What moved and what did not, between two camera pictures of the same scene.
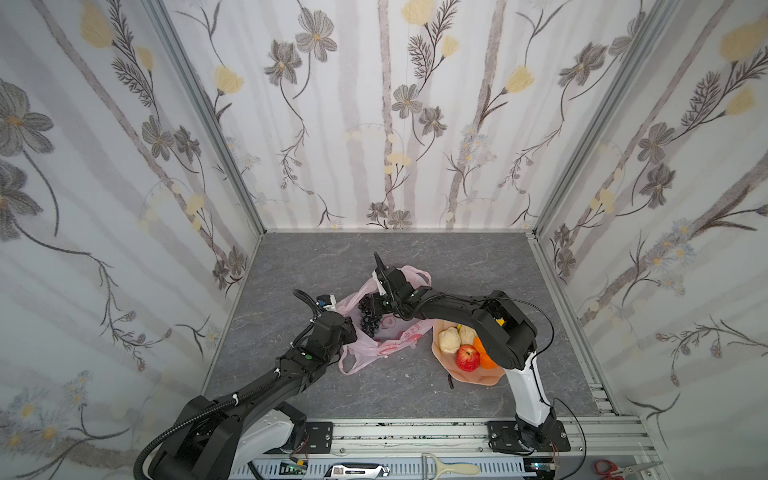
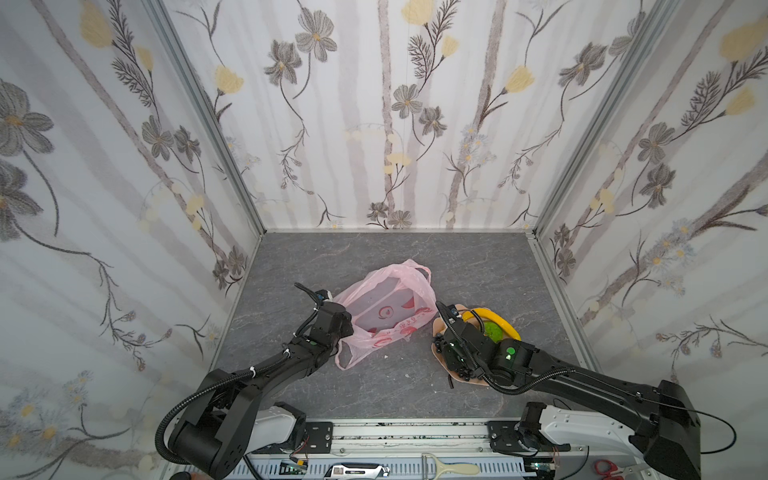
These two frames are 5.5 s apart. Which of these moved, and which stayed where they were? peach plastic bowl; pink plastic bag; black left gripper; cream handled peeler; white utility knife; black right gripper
Moved: pink plastic bag; black right gripper
Stayed: peach plastic bowl; cream handled peeler; black left gripper; white utility knife
